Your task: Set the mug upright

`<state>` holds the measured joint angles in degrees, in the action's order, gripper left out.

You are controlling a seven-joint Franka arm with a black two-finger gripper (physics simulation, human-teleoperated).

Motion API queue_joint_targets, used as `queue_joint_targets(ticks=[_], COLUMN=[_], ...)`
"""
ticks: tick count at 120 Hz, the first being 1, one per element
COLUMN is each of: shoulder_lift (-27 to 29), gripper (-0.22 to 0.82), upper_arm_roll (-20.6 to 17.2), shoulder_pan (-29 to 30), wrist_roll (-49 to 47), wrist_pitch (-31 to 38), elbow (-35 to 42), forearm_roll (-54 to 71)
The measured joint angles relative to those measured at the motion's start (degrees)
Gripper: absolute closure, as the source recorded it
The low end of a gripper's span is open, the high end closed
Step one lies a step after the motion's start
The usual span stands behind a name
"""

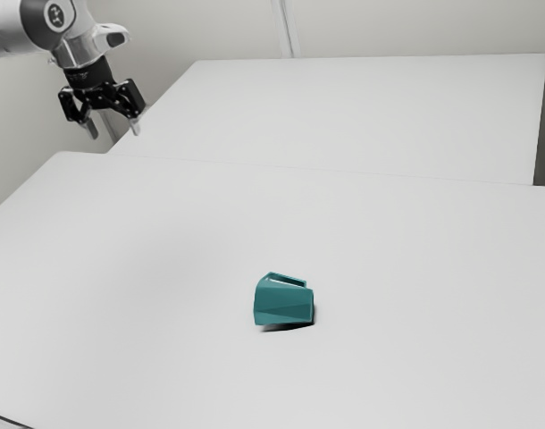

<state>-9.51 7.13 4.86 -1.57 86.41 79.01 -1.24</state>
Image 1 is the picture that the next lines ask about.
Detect teal faceted mug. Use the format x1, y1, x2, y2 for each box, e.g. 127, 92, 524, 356
252, 271, 316, 327

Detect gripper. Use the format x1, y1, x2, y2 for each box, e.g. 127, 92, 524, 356
56, 55, 147, 140

